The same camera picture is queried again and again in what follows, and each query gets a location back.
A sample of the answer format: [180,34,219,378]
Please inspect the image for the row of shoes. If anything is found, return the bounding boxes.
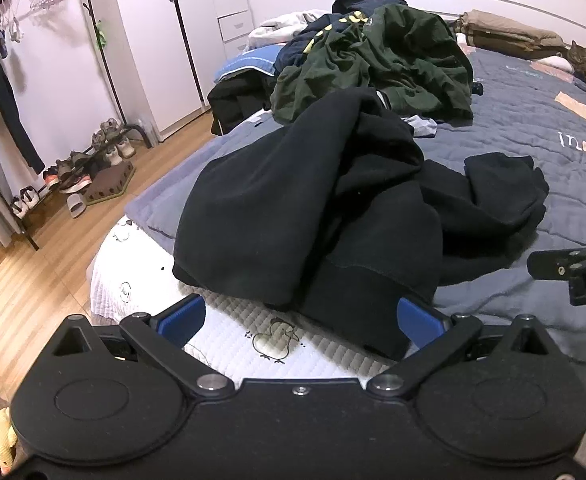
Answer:
[12,117,138,220]

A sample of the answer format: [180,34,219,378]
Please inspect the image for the folded tan blanket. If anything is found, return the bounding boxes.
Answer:
[453,10,568,61]

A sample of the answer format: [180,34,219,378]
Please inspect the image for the grey printed quilt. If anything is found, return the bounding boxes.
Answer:
[125,42,586,411]

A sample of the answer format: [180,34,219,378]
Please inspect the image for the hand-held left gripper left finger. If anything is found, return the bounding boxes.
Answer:
[48,294,234,402]

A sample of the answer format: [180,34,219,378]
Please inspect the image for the black sweatshirt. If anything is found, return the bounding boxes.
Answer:
[172,87,549,361]

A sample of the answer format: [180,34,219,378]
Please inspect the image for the dark green garment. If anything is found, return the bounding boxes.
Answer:
[270,4,474,126]

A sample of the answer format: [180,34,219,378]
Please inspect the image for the pale grey hooded garment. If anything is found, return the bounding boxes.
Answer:
[247,9,329,52]

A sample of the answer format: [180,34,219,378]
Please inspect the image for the white wardrobe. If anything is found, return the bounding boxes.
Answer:
[108,0,254,137]

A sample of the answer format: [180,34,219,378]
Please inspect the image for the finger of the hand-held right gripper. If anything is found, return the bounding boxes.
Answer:
[527,242,586,281]

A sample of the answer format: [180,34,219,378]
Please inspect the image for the dark hanging pants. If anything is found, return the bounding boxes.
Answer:
[0,25,46,176]

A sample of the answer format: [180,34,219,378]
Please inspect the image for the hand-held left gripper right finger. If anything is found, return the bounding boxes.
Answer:
[368,297,559,401]

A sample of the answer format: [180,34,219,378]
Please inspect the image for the light grey garment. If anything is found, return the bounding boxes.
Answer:
[402,114,440,139]

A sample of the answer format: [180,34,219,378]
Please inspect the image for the yellow plush toy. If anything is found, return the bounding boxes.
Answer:
[0,397,20,468]

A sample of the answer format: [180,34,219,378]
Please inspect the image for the navy garment with yellow print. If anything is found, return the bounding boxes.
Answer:
[278,0,389,68]

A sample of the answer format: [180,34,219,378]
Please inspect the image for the black cloth beside bed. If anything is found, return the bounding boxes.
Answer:
[207,72,279,136]

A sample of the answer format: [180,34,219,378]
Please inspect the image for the brown hexagonal mat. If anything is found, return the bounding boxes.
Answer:
[83,159,136,206]

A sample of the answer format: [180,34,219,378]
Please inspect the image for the black clothes rack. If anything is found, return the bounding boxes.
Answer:
[0,0,155,252]

